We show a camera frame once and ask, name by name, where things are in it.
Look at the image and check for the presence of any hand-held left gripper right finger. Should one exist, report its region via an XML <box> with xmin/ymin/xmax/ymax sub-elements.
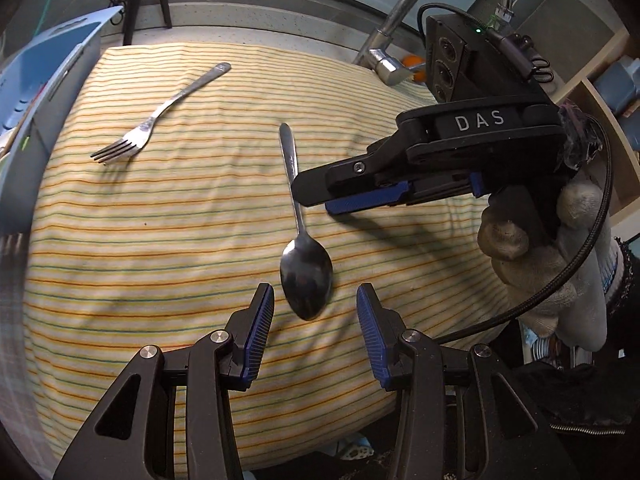
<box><xmin>355</xmin><ymin>282</ymin><xmax>591</xmax><ymax>480</ymax></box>

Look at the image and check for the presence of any blue plastic basket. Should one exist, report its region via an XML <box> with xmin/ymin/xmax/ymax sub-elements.
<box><xmin>0</xmin><ymin>7</ymin><xmax>123</xmax><ymax>161</ymax></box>

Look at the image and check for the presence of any metal fork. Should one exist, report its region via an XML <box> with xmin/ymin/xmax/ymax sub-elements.
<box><xmin>90</xmin><ymin>62</ymin><xmax>232</xmax><ymax>164</ymax></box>

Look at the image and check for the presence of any metal spoon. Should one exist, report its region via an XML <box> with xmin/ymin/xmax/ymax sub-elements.
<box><xmin>279</xmin><ymin>122</ymin><xmax>333</xmax><ymax>321</ymax></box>

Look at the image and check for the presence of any orange round object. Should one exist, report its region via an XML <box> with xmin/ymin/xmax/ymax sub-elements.
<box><xmin>402</xmin><ymin>54</ymin><xmax>427</xmax><ymax>83</ymax></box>

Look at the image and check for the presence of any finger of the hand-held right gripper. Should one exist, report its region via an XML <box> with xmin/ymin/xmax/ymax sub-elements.
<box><xmin>291</xmin><ymin>132</ymin><xmax>416</xmax><ymax>207</ymax></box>
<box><xmin>325</xmin><ymin>175</ymin><xmax>473</xmax><ymax>214</ymax></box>

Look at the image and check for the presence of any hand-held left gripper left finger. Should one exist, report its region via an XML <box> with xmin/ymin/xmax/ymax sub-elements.
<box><xmin>52</xmin><ymin>282</ymin><xmax>276</xmax><ymax>480</ymax></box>

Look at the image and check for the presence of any blue container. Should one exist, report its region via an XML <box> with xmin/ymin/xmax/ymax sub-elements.
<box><xmin>595</xmin><ymin>57</ymin><xmax>640</xmax><ymax>117</ymax></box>

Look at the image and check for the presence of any chrome faucet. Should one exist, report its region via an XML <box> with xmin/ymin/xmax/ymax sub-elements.
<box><xmin>352</xmin><ymin>0</ymin><xmax>516</xmax><ymax>86</ymax></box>

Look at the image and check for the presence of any striped cloth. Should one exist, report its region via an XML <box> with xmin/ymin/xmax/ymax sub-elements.
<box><xmin>22</xmin><ymin>42</ymin><xmax>526</xmax><ymax>471</ymax></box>

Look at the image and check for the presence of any wooden shelf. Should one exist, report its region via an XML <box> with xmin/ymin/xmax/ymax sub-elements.
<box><xmin>520</xmin><ymin>25</ymin><xmax>640</xmax><ymax>228</ymax></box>

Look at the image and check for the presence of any black cable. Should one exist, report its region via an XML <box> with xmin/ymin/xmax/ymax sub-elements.
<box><xmin>417</xmin><ymin>2</ymin><xmax>615</xmax><ymax>346</ymax></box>

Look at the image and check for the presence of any person's right hand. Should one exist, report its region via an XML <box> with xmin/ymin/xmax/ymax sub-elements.
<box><xmin>477</xmin><ymin>181</ymin><xmax>609</xmax><ymax>348</ymax></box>

